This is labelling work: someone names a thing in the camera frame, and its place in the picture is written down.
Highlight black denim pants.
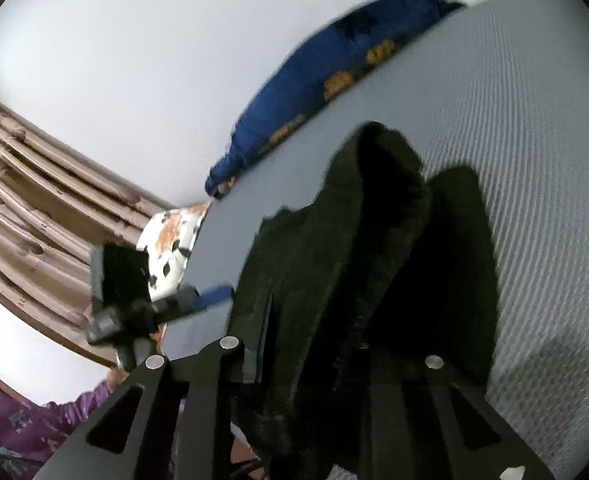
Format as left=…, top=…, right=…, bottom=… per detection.
left=230, top=122, right=498, bottom=479

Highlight person's left hand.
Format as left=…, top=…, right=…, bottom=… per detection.
left=106, top=368, right=128, bottom=392

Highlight white floral pillow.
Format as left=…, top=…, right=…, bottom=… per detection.
left=136, top=202, right=212, bottom=301

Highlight brown patterned curtain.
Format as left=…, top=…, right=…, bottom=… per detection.
left=0, top=106, right=168, bottom=366

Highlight purple patterned sleeve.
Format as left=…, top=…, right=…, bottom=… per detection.
left=0, top=379, right=113, bottom=479

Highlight blue floral blanket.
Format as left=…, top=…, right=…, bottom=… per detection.
left=204, top=0, right=465, bottom=198

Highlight grey mesh bed mattress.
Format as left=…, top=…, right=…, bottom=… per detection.
left=185, top=0, right=589, bottom=479

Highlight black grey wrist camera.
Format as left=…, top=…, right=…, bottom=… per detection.
left=90, top=244, right=150, bottom=314

